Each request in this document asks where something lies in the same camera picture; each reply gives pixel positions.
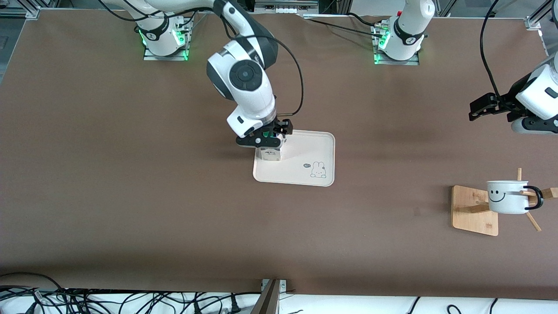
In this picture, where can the milk carton with green cap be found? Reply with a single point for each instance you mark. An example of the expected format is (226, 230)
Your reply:
(270, 153)

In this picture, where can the aluminium profile bar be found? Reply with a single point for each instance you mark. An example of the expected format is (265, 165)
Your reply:
(269, 301)

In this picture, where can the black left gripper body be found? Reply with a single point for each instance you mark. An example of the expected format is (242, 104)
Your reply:
(507, 104)

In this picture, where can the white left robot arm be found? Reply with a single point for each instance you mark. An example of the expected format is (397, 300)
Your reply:
(409, 26)

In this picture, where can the white tray with bear print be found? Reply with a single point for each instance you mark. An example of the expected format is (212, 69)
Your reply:
(301, 152)

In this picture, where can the small metal bracket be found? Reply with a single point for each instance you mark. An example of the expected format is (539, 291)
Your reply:
(282, 285)

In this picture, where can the wooden mug rack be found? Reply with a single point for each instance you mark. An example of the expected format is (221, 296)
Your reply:
(473, 213)

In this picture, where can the aluminium frame corner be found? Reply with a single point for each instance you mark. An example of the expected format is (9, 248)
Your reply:
(26, 11)

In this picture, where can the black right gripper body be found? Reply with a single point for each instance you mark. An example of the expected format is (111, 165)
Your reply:
(276, 127)

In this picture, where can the white power strip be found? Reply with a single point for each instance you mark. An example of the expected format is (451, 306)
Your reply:
(285, 8)

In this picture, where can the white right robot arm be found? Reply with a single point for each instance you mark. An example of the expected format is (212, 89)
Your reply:
(244, 76)

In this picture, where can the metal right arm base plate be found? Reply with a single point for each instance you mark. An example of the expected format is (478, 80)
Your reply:
(150, 56)

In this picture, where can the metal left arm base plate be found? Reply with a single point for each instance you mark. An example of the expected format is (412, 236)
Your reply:
(394, 62)

